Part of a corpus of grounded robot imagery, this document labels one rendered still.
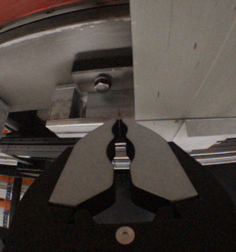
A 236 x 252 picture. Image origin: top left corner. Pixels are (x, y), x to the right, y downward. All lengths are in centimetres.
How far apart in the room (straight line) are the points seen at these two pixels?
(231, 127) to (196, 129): 4
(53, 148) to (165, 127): 46
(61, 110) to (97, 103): 7
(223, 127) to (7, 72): 37
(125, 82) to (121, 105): 4
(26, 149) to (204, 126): 60
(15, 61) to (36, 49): 6
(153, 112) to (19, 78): 28
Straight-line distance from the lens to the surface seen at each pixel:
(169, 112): 16
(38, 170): 53
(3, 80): 38
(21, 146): 67
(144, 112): 15
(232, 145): 61
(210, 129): 19
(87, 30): 24
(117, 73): 25
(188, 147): 29
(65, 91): 31
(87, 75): 25
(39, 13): 34
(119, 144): 25
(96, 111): 26
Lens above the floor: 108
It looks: 25 degrees down
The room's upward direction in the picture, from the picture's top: 179 degrees counter-clockwise
